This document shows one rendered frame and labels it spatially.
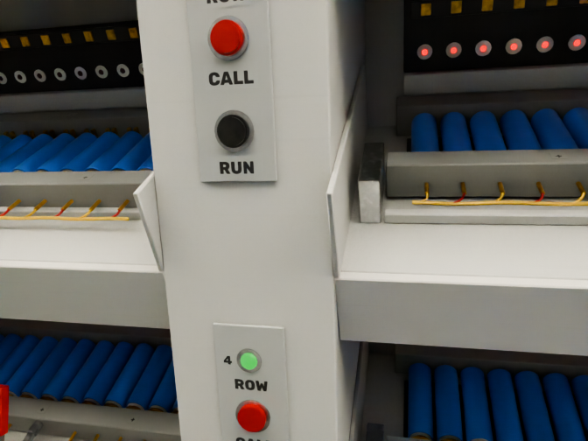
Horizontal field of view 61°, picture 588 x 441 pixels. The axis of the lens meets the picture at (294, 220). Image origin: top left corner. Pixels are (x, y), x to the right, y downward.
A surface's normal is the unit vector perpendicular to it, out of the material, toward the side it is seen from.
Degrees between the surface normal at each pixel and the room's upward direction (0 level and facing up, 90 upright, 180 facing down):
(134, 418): 21
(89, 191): 110
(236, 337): 90
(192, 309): 90
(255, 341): 90
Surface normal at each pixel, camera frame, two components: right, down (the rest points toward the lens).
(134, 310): -0.19, 0.55
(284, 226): -0.22, 0.22
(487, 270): -0.11, -0.83
